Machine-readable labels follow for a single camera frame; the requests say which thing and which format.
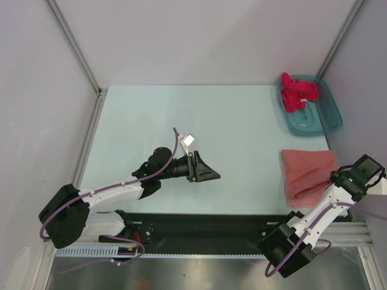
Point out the salmon t shirt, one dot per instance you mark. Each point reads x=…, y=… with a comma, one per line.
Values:
x=307, y=171

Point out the aluminium post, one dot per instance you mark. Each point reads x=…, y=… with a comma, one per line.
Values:
x=71, y=41
x=348, y=23

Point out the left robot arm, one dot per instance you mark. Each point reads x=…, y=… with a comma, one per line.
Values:
x=94, y=214

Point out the left aluminium post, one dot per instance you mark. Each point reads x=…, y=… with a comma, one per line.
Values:
x=71, y=41

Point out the teal plastic bin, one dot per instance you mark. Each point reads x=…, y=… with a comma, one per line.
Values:
x=318, y=118

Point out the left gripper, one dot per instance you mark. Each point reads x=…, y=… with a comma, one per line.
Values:
x=197, y=170

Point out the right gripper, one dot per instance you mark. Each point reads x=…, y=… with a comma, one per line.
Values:
x=332, y=173

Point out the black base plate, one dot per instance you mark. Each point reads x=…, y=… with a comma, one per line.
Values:
x=199, y=246

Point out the right aluminium post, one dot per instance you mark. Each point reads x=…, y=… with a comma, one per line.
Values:
x=348, y=23

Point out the crimson t shirt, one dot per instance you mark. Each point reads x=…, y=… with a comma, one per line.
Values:
x=296, y=93

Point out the folded pink t shirt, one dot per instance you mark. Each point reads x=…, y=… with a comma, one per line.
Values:
x=310, y=200

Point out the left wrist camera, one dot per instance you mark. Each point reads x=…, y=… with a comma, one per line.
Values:
x=185, y=141

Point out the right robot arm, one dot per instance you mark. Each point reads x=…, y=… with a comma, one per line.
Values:
x=289, y=245

